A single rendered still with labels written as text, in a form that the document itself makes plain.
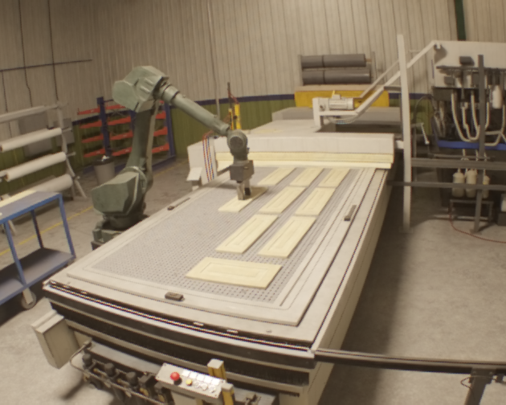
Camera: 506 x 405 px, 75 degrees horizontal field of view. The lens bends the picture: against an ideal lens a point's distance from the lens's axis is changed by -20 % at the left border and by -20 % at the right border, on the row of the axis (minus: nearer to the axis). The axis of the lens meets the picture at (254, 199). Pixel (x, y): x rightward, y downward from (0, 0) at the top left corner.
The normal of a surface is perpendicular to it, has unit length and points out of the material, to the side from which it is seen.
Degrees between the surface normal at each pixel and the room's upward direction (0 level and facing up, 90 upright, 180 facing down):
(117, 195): 90
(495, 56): 90
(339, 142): 90
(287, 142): 90
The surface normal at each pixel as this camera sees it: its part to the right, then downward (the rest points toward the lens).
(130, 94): -0.18, 0.32
